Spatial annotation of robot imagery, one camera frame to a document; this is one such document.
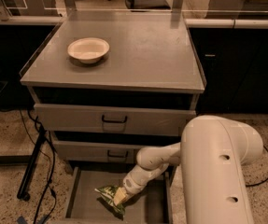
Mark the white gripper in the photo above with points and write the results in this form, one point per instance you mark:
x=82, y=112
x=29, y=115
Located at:
x=130, y=183

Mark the black stand leg with wheel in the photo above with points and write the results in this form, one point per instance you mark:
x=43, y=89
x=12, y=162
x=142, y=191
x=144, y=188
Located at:
x=27, y=177

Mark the grey middle drawer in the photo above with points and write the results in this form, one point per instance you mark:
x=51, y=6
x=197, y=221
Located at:
x=105, y=147

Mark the grey top drawer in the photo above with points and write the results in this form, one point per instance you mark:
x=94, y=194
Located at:
x=107, y=119

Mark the grey drawer cabinet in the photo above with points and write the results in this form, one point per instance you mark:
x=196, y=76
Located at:
x=151, y=63

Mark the grey open bottom drawer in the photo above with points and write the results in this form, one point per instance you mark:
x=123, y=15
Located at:
x=85, y=206

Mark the green jalapeno chip bag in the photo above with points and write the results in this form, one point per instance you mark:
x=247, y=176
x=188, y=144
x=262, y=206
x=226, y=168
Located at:
x=108, y=193

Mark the white paper bowl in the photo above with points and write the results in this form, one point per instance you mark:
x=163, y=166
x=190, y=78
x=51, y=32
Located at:
x=88, y=50

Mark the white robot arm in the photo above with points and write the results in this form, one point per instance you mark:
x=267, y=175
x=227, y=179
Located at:
x=211, y=152

